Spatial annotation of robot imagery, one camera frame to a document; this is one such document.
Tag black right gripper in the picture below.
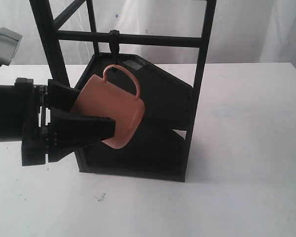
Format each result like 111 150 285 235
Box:
14 78 115 166

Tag terracotta orange mug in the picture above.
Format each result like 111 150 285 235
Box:
71 64 145 149

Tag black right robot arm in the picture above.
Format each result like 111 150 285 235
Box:
0 78 115 166

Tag grey label sticker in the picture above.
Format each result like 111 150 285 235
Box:
123 59 146 70

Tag black metal shelf rack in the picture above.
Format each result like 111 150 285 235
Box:
30 0 216 182

